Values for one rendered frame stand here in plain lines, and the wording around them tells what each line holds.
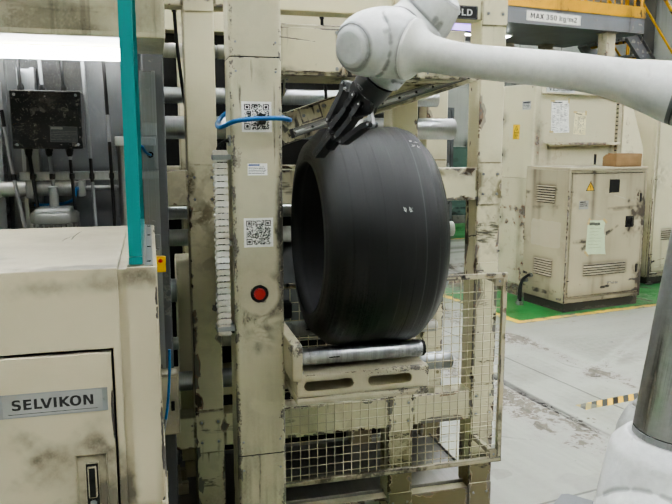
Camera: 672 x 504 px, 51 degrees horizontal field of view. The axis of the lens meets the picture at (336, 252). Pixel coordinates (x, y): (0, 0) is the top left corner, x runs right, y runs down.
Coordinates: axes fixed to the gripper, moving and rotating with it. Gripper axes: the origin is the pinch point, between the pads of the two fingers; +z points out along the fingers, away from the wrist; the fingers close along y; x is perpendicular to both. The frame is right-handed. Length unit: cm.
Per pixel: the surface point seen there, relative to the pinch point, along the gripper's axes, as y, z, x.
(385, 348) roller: 35, 40, 29
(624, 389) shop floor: 68, 135, 298
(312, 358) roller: 30, 48, 11
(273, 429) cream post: 38, 71, 8
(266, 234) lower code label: -1.7, 36.3, 5.9
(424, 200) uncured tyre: 13.2, 4.4, 27.5
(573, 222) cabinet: -70, 171, 453
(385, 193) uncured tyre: 8.4, 7.4, 19.5
